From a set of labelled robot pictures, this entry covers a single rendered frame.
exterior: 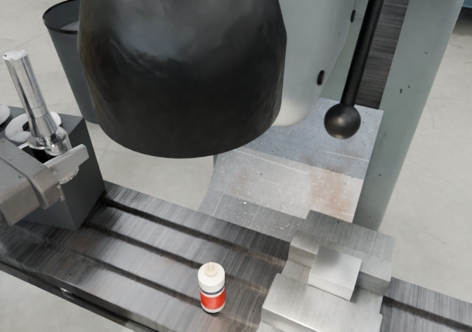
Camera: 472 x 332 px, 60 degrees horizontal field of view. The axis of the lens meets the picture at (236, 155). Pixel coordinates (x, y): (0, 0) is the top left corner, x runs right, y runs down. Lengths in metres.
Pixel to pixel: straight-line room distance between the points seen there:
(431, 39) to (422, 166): 1.71
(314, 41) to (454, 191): 2.10
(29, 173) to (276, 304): 0.35
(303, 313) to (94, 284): 0.36
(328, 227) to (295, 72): 0.45
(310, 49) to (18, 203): 0.37
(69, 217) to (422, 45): 0.69
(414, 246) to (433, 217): 0.21
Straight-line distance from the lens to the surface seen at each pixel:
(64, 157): 0.55
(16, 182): 0.52
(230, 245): 0.79
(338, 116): 0.34
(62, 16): 2.69
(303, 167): 0.89
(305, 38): 0.30
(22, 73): 0.50
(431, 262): 2.02
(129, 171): 2.28
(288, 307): 0.59
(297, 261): 0.67
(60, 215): 0.83
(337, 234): 0.72
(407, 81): 0.82
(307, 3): 0.29
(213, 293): 0.65
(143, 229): 0.81
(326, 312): 0.59
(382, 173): 0.95
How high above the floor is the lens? 1.53
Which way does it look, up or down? 42 degrees down
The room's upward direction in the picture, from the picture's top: straight up
